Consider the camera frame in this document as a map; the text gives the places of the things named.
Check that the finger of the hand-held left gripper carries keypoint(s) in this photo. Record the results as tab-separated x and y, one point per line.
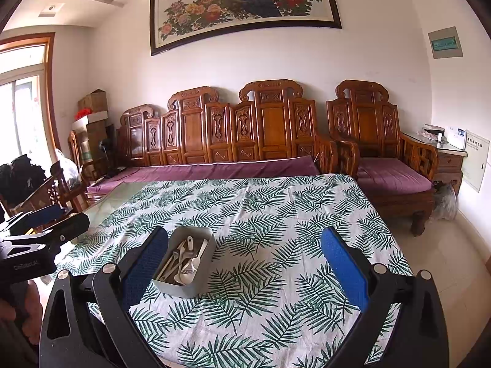
42	216
69	226

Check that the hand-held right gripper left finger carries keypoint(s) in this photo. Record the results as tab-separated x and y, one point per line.
147	264

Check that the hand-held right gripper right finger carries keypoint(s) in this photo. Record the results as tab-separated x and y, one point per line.
345	268

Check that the beige chopstick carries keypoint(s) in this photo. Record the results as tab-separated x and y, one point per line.
170	262
165	272

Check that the white spoon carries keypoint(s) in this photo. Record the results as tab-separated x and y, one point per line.
189	247
187	275

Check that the grey rectangular container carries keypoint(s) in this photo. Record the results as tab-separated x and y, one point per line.
205	268

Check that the person's left hand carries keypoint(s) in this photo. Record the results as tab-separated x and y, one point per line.
33	306

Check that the dark wooden chair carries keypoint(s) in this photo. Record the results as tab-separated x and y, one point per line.
46	195

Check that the black cloth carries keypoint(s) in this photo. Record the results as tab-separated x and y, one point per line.
19	176

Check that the clear plastic bag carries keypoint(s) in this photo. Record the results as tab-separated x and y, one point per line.
69	168

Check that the tall wooden chair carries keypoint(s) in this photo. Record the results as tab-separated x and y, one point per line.
75	153

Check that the leaf-print tablecloth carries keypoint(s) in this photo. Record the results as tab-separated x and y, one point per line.
268	218

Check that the large brown cardboard box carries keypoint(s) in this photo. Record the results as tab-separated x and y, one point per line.
96	134

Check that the purple armchair cushion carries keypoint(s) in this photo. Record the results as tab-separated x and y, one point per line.
391	176

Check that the red artificial flowers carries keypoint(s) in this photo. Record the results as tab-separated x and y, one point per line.
82	114

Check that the white cardboard box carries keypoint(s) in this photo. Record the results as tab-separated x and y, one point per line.
98	117

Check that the long purple sofa cushion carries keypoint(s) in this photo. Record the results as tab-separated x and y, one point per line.
211	170

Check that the grey plastic bag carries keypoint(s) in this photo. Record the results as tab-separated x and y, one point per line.
445	203

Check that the wooden framed glass door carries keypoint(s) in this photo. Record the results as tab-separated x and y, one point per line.
50	84

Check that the wooden side table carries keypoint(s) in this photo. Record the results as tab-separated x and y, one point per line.
447	165

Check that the carved wooden armchair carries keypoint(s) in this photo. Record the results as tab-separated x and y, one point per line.
368	115

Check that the carved wooden sofa bench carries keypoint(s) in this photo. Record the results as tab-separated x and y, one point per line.
268	122

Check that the white device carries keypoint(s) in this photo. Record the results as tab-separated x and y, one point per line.
456	137

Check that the ceiling light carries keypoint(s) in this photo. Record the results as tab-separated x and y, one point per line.
51	9

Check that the framed peacock flower painting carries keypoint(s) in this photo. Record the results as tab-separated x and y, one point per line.
230	4

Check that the white wall panel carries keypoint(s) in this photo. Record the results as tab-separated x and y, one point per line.
475	161

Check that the wall electrical panel box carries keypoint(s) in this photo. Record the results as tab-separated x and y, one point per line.
445	43

